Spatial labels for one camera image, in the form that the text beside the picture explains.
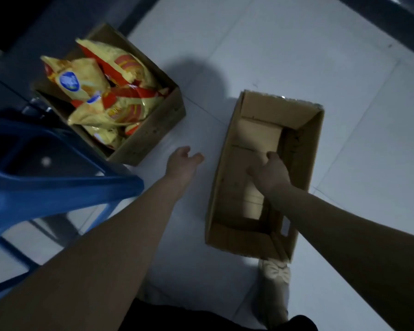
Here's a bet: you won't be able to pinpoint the person's left hand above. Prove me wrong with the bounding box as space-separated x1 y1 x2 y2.
164 146 205 186

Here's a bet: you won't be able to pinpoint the person's right hand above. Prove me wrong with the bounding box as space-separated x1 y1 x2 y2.
246 151 292 196

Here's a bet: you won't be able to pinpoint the person's left forearm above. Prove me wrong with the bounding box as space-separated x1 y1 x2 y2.
0 175 191 331

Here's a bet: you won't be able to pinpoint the person's right forearm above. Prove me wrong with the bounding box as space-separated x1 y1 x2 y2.
265 183 414 331

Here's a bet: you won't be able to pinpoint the cardboard box with snack packets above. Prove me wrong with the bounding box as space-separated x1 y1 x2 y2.
33 23 187 167

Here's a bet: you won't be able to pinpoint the empty brown cardboard box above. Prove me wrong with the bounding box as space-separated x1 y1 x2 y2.
204 89 325 262

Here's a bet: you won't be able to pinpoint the yellow red snack packet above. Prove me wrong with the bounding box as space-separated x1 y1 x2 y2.
67 87 164 129
83 123 142 151
75 38 159 89

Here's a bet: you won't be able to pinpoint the beige slipper with bow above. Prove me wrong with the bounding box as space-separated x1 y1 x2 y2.
251 258 293 328

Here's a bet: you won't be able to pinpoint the yellow snack packet blue emblem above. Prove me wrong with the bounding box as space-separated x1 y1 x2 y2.
40 56 112 103

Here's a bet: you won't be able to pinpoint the blue plastic stool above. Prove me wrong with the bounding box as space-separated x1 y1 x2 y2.
0 114 145 307

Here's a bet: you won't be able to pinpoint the person's black shorts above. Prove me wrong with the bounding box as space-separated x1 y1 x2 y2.
118 298 319 331

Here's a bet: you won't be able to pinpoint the dark grey cabinet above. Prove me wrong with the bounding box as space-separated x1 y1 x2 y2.
0 0 161 118

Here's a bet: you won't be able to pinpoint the dark furniture edge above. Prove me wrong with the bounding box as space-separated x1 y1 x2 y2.
334 0 414 62

